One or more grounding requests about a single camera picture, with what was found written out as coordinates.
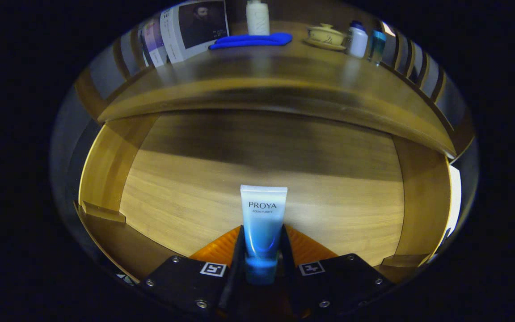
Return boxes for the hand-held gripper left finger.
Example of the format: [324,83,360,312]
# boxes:
[140,225,245,320]

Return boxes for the brown wooden countertop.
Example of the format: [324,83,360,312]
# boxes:
[98,20,457,157]

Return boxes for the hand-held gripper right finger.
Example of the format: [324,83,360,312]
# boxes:
[280,225,396,320]

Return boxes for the white pump bottle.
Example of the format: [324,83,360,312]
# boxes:
[246,0,270,35]

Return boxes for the yellow lidded tea cup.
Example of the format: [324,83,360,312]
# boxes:
[303,23,346,51]

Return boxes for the brown wooden cabinet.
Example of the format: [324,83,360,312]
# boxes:
[73,0,476,161]

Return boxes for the purple book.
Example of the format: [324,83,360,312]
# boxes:
[140,18,169,68]

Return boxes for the white bottle with blue cap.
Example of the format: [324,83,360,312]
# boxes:
[346,21,369,58]

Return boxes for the blue and white tube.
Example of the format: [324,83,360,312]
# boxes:
[240,185,288,285]

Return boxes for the teal bottle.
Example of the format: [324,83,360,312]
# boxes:
[368,30,387,66]

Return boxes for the brown wooden drawer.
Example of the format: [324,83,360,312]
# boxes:
[78,110,452,287]

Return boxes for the white book with portrait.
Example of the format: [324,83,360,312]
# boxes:
[160,0,230,64]

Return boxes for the white slatted furniture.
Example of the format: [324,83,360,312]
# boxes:
[447,165,463,237]

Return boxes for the blue folded cloth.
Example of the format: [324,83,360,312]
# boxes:
[209,32,293,50]

